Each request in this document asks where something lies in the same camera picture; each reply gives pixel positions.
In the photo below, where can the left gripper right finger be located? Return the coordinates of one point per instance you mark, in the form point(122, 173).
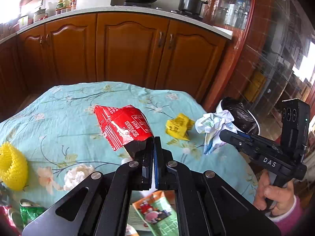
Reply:
point(165, 176)

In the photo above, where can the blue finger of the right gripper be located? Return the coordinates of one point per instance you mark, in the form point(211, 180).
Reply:
point(246, 135)
point(241, 142)

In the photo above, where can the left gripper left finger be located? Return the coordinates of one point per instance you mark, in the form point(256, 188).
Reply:
point(144, 171)

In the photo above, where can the white paper ball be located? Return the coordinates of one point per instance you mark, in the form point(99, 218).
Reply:
point(211, 124)

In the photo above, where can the red snack wrapper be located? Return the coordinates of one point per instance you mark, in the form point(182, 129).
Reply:
point(121, 126)

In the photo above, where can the green drink carton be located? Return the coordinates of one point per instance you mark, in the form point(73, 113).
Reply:
point(158, 213)

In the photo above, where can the white foam sponge block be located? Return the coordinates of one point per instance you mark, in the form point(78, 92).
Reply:
point(126, 160)

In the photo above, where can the red and white milk carton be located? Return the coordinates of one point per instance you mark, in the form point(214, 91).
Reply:
point(11, 221)

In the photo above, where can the pink right sleeve forearm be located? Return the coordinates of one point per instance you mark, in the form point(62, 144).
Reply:
point(286, 222)

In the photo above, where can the white trash bin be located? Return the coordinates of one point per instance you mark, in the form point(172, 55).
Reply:
point(238, 115)

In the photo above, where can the wooden lower kitchen cabinets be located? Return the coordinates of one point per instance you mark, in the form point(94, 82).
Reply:
point(140, 49)

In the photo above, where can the right hand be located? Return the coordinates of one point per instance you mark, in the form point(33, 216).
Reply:
point(284, 197)

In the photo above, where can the yellow snack wrapper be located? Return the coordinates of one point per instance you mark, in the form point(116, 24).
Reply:
point(179, 127)

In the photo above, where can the white crumpled tissue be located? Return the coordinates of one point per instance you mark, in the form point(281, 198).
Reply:
point(76, 175)

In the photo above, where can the glass sliding door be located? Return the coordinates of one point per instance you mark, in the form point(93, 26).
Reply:
point(270, 57)

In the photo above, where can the floral teal tablecloth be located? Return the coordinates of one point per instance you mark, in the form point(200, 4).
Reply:
point(73, 134)

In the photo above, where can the green foil wrapper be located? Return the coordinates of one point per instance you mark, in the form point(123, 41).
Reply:
point(29, 211)

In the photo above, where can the yellow foam fruit net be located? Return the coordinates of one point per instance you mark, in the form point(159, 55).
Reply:
point(14, 167)

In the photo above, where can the black cooking pot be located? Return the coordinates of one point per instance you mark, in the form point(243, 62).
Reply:
point(191, 6)

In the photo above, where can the condiment bottles on counter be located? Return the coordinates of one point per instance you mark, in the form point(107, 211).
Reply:
point(64, 6)

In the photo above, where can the small pot on counter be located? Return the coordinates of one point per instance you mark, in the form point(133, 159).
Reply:
point(40, 14)

